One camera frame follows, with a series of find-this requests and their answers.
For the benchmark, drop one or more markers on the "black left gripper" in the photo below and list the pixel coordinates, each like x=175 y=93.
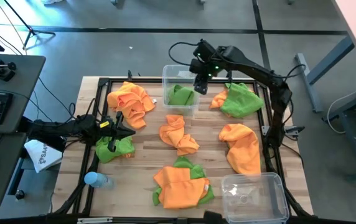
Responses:
x=109 y=132

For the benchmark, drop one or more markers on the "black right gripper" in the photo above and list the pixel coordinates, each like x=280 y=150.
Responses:
x=203 y=67

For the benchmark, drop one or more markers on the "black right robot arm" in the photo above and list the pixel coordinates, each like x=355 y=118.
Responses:
x=252 y=67

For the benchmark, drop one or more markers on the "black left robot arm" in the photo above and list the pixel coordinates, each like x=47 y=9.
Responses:
x=72 y=127

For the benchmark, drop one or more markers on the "clear plastic bin with label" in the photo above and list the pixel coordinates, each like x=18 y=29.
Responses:
x=178 y=70

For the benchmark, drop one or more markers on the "blue capped water bottle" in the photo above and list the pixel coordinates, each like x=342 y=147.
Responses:
x=95 y=179

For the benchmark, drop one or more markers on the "white printed bag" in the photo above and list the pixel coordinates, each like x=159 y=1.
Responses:
x=42 y=155

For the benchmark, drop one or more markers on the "grey furniture foot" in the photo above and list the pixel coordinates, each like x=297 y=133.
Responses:
x=113 y=1
x=201 y=1

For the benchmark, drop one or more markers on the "dark grey desk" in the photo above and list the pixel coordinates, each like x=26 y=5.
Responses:
x=7 y=161
x=19 y=81

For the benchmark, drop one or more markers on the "black rounded object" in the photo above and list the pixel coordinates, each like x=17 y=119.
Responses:
x=213 y=217

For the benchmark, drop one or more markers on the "clear plastic bin without label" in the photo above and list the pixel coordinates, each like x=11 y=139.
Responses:
x=252 y=199

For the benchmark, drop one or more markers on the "black round knob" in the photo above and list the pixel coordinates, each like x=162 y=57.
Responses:
x=20 y=194

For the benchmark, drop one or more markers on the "grey table leg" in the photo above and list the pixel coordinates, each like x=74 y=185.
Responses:
x=327 y=62

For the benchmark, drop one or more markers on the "black tripod stand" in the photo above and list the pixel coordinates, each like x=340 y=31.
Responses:
x=28 y=29

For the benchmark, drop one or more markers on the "black aluminium table frame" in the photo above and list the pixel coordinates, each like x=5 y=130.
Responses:
x=147 y=80

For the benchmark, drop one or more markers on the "black frame clamp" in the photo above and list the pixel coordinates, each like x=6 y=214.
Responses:
x=129 y=74

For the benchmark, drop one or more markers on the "silver metal bracket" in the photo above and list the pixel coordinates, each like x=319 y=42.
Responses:
x=94 y=220

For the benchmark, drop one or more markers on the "dark grey desk frame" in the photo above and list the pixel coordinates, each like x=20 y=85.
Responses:
x=352 y=124

